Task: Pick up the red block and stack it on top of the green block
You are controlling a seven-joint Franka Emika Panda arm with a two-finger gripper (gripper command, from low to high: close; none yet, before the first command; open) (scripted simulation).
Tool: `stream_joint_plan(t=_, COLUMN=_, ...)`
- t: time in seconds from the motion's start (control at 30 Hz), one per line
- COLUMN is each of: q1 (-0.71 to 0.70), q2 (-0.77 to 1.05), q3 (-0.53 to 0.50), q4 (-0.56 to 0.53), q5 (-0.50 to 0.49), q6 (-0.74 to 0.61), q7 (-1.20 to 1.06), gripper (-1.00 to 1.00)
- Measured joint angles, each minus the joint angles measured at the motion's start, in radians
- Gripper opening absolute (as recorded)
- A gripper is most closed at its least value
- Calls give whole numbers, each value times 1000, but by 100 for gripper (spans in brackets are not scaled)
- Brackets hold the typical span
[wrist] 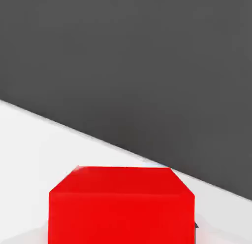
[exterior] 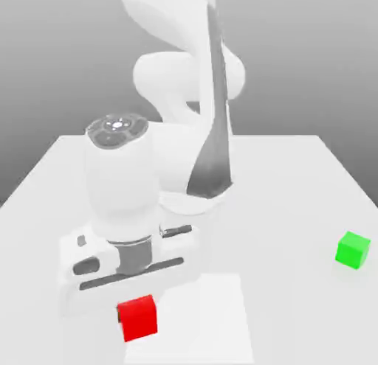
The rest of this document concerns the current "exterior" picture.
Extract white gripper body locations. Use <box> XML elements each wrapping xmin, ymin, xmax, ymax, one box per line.
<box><xmin>59</xmin><ymin>254</ymin><xmax>203</xmax><ymax>318</ymax></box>

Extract small red cube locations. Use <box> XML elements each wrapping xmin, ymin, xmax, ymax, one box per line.
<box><xmin>116</xmin><ymin>293</ymin><xmax>159</xmax><ymax>343</ymax></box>

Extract small green cube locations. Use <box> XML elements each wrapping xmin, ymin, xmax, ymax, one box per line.
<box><xmin>334</xmin><ymin>230</ymin><xmax>371</xmax><ymax>271</ymax></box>

